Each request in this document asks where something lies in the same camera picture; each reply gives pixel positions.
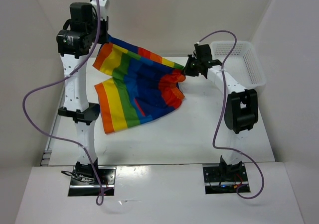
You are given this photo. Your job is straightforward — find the white plastic basket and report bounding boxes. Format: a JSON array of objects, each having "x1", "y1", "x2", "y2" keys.
[{"x1": 210, "y1": 41, "x2": 266, "y2": 89}]

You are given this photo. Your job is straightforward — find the rainbow striped shorts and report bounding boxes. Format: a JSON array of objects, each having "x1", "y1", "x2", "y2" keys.
[{"x1": 93, "y1": 36, "x2": 185, "y2": 134}]

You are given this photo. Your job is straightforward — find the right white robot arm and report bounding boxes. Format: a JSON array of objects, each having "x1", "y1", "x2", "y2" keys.
[{"x1": 183, "y1": 43, "x2": 258, "y2": 181}]

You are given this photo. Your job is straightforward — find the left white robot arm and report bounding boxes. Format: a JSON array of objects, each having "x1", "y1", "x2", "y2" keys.
[{"x1": 56, "y1": 0, "x2": 109, "y2": 184}]

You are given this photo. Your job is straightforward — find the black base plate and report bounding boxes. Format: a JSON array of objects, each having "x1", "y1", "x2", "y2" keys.
[
  {"x1": 61, "y1": 166, "x2": 117, "y2": 197},
  {"x1": 202, "y1": 164, "x2": 250, "y2": 195}
]

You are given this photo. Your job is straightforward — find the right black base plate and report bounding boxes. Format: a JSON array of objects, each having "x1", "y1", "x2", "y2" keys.
[{"x1": 202, "y1": 164, "x2": 250, "y2": 195}]

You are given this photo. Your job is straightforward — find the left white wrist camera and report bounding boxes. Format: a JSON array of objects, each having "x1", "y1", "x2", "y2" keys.
[{"x1": 90, "y1": 0, "x2": 109, "y2": 20}]

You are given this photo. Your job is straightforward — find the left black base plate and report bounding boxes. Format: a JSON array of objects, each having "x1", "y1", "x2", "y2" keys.
[{"x1": 61, "y1": 166, "x2": 117, "y2": 197}]

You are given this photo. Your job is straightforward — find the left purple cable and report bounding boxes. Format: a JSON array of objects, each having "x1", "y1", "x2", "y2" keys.
[{"x1": 22, "y1": 0, "x2": 107, "y2": 206}]

